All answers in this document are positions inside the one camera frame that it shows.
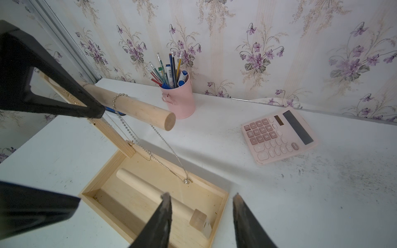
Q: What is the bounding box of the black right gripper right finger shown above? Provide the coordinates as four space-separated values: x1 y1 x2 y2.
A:
233 193 277 248

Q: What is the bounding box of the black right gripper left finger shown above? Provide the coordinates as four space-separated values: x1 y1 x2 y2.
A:
129 192 172 248

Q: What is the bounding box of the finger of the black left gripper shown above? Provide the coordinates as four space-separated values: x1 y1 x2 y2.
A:
0 20 106 120
1 181 81 240

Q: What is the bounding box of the silver necklace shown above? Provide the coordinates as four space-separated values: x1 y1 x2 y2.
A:
111 92 193 185

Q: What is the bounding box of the wooden jewelry display stand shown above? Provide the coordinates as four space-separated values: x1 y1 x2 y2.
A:
40 72 230 248

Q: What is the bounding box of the pink calculator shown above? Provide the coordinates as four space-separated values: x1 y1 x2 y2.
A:
241 107 319 165

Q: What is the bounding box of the pink pen cup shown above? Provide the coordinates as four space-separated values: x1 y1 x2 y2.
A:
145 52 196 119

